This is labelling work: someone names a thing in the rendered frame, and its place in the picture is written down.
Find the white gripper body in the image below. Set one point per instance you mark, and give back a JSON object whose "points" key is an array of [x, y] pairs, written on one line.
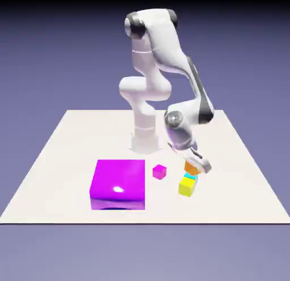
{"points": [[199, 163]]}

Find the small orange cube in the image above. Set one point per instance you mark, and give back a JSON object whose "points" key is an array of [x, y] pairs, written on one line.
{"points": [[191, 168]]}

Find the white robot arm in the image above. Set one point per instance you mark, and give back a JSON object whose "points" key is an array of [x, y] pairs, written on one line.
{"points": [[156, 59]]}

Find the small cyan cube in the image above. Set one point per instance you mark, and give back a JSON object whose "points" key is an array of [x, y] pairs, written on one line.
{"points": [[190, 176]]}

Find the small yellow cube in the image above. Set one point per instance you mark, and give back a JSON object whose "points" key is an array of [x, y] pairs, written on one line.
{"points": [[187, 187]]}

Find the small magenta cube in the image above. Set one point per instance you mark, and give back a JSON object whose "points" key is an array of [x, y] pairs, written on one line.
{"points": [[159, 171]]}

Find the large magenta box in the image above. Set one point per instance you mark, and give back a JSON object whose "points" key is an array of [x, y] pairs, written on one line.
{"points": [[117, 183]]}

